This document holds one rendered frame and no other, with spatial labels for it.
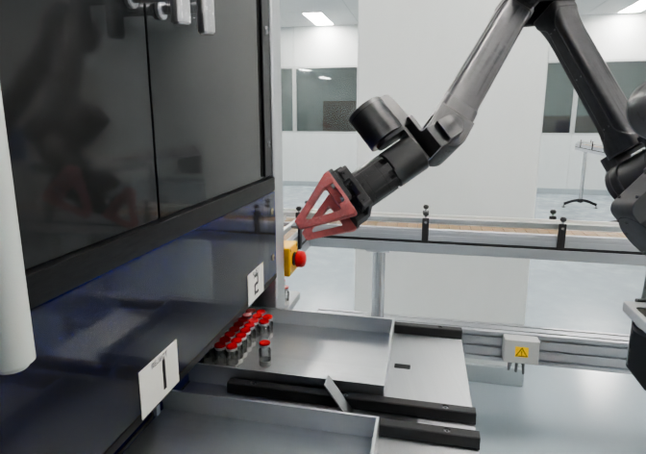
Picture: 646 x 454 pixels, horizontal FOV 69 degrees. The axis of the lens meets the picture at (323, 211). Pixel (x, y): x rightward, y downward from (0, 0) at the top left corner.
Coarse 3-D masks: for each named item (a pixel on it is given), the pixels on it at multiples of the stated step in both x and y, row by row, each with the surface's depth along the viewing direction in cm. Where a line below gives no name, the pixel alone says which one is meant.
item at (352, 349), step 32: (288, 320) 105; (320, 320) 103; (352, 320) 102; (384, 320) 100; (256, 352) 92; (288, 352) 92; (320, 352) 92; (352, 352) 92; (384, 352) 92; (224, 384) 81; (288, 384) 78; (320, 384) 77; (352, 384) 76; (384, 384) 75
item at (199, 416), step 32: (160, 416) 72; (192, 416) 72; (224, 416) 72; (256, 416) 71; (288, 416) 70; (320, 416) 69; (352, 416) 68; (128, 448) 65; (160, 448) 65; (192, 448) 65; (224, 448) 65; (256, 448) 65; (288, 448) 65; (320, 448) 65; (352, 448) 65
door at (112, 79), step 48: (0, 0) 36; (48, 0) 40; (96, 0) 46; (0, 48) 36; (48, 48) 40; (96, 48) 46; (144, 48) 54; (48, 96) 40; (96, 96) 46; (144, 96) 54; (48, 144) 41; (96, 144) 47; (144, 144) 55; (48, 192) 41; (96, 192) 47; (144, 192) 55; (48, 240) 41; (96, 240) 47
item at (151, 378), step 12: (168, 348) 60; (156, 360) 57; (168, 360) 60; (144, 372) 55; (156, 372) 57; (168, 372) 60; (144, 384) 55; (156, 384) 57; (168, 384) 60; (144, 396) 55; (156, 396) 57; (144, 408) 55
